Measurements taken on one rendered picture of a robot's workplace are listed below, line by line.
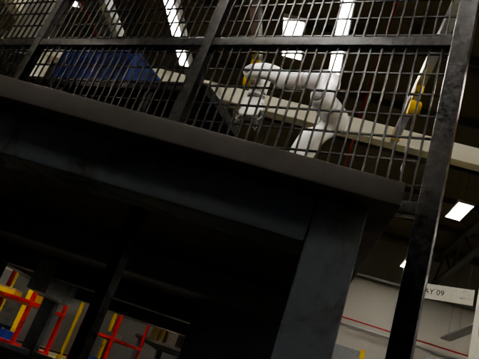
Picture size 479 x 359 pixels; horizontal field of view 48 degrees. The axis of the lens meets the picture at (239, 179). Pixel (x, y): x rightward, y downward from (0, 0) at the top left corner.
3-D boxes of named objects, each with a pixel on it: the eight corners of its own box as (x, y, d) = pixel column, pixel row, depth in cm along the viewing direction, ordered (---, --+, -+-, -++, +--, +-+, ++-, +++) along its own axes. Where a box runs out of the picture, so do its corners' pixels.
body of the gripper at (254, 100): (268, 102, 249) (261, 122, 245) (249, 101, 254) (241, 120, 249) (262, 92, 243) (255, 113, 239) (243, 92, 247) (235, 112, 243)
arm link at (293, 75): (292, 73, 225) (238, 76, 244) (309, 95, 236) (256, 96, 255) (299, 55, 227) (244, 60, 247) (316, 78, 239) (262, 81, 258)
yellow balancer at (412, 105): (390, 176, 452) (410, 93, 484) (403, 179, 451) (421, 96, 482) (395, 168, 438) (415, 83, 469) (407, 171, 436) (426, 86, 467)
